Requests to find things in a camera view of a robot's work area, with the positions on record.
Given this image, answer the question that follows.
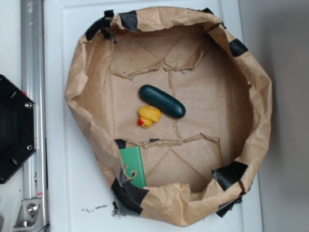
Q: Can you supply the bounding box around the brown paper bag tray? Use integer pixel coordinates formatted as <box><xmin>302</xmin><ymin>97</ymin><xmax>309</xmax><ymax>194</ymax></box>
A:
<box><xmin>65</xmin><ymin>7</ymin><xmax>272</xmax><ymax>227</ymax></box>

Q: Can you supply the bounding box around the green rectangular block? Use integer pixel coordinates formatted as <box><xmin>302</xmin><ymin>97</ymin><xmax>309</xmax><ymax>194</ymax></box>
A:
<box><xmin>120</xmin><ymin>146</ymin><xmax>146</xmax><ymax>189</ymax></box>

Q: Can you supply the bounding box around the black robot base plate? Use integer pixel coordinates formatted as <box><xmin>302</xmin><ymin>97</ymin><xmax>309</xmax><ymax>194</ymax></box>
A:
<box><xmin>0</xmin><ymin>75</ymin><xmax>36</xmax><ymax>184</ymax></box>

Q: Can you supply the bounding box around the metal corner bracket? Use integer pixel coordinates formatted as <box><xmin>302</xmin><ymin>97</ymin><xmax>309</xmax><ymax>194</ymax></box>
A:
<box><xmin>13</xmin><ymin>199</ymin><xmax>44</xmax><ymax>232</ymax></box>

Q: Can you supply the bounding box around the aluminium extrusion rail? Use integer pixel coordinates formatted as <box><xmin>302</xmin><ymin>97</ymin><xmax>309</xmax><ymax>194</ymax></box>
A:
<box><xmin>20</xmin><ymin>0</ymin><xmax>50</xmax><ymax>232</ymax></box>

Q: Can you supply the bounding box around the yellow rubber duck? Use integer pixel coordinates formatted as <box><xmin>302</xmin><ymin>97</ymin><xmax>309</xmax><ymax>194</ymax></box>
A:
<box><xmin>138</xmin><ymin>106</ymin><xmax>161</xmax><ymax>129</ymax></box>

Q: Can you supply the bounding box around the dark green oblong capsule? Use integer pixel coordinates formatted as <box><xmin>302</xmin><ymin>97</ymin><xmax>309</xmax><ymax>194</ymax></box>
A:
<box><xmin>139</xmin><ymin>85</ymin><xmax>186</xmax><ymax>118</ymax></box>

